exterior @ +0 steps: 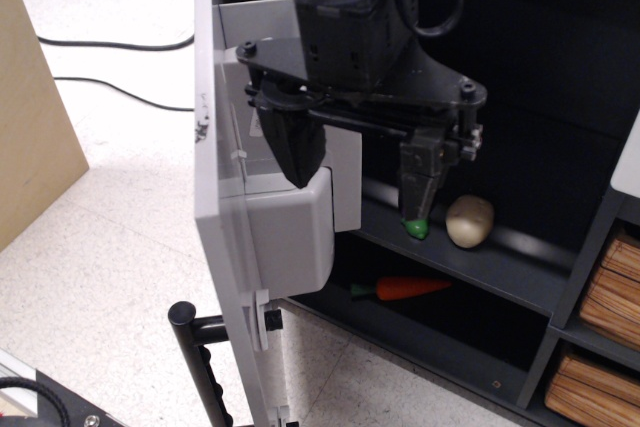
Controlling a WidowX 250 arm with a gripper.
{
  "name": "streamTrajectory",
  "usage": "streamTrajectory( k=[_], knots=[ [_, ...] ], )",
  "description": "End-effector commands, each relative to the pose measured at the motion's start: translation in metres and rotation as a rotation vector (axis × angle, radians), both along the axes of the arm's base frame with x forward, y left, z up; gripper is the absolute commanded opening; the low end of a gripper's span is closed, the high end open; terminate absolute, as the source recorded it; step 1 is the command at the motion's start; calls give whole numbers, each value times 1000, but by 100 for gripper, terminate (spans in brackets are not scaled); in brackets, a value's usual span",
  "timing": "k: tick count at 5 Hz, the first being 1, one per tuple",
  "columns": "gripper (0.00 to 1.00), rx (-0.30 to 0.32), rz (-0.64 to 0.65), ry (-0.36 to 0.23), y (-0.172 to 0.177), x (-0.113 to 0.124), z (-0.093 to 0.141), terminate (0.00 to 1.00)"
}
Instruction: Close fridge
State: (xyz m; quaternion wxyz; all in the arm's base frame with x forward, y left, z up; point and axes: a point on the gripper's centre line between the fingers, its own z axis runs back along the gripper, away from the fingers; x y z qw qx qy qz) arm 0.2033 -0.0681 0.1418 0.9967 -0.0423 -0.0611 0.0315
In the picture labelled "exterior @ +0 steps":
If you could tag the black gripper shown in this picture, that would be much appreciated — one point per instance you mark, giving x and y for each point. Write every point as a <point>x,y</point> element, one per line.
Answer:
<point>361,66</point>

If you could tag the grey toy fridge door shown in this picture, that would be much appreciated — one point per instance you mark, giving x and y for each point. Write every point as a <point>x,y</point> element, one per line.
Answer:
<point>264,239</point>

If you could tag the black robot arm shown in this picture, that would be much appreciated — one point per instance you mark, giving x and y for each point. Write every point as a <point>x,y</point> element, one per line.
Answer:
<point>360,65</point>

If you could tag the dark grey fridge cabinet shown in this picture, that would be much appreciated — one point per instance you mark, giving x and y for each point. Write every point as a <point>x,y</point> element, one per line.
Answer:
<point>562,82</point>

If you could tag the green toy vegetable piece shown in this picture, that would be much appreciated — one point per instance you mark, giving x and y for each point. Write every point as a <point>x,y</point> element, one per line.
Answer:
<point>416,228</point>

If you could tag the beige toy potato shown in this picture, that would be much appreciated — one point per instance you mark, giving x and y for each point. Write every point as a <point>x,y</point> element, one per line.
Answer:
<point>469,221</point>

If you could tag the orange toy carrot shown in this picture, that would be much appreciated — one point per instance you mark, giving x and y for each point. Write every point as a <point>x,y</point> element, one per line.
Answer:
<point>393,288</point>

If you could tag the dark grey shelf unit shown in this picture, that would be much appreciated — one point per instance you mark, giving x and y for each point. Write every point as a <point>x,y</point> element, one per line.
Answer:
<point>566,332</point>

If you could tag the upper wicker basket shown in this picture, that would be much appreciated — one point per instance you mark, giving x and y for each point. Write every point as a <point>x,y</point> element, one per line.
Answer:
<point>610,305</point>

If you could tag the wicker basket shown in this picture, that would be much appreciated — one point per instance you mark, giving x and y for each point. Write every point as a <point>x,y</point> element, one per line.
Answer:
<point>610,305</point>
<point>591,394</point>

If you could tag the brown wooden board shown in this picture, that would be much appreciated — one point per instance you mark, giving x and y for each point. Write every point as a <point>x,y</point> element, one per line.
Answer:
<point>41,157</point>

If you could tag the lower wicker basket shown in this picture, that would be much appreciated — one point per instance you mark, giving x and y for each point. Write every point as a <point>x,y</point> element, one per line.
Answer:
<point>591,394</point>

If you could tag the black door handle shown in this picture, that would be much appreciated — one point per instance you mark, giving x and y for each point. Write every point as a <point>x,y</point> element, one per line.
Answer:
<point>193,335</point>

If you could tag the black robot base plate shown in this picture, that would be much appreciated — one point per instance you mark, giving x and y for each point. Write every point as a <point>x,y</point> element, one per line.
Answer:
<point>45,402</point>

